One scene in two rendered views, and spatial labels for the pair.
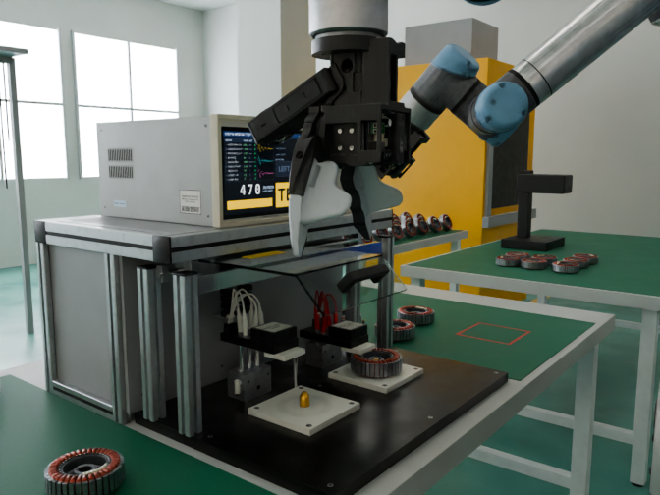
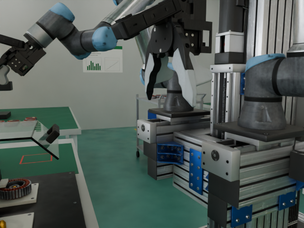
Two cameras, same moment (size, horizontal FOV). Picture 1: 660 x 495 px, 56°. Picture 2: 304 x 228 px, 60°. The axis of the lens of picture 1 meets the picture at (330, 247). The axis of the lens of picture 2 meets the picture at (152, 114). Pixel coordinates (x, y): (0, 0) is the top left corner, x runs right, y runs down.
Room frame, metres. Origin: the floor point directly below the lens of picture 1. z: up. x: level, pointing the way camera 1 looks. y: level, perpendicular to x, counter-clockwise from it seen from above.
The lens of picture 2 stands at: (0.40, 0.40, 1.20)
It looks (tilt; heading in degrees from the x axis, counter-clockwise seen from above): 8 degrees down; 302
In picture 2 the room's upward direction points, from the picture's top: straight up
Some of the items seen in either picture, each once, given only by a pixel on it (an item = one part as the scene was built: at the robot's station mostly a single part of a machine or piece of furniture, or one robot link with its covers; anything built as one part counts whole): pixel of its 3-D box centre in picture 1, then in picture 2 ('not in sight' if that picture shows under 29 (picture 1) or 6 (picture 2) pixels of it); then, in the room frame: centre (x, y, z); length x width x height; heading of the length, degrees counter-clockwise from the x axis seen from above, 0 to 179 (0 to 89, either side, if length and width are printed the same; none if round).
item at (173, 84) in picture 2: not in sight; (177, 76); (0.99, -0.78, 1.20); 0.13 x 0.12 x 0.14; 175
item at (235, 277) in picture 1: (304, 262); not in sight; (1.26, 0.05, 1.03); 0.62 x 0.01 x 0.03; 142
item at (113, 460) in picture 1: (85, 473); not in sight; (0.88, 0.37, 0.77); 0.11 x 0.11 x 0.04
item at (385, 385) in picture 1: (375, 372); (15, 195); (1.30, -0.10, 0.78); 0.15 x 0.15 x 0.01; 52
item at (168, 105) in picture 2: not in sight; (178, 99); (0.98, -0.78, 1.09); 0.15 x 0.15 x 0.10
